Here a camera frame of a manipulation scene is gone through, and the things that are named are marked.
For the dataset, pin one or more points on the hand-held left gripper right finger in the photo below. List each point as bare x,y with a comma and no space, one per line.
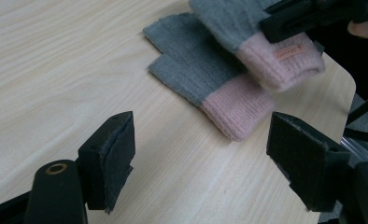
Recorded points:
303,158

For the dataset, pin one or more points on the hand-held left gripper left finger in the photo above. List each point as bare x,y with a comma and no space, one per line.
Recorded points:
113,161

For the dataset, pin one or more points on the grey metal floor rail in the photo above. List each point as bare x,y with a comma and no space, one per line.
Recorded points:
356,149

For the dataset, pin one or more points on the grey pink glove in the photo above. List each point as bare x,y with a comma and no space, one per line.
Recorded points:
200,74
257,49

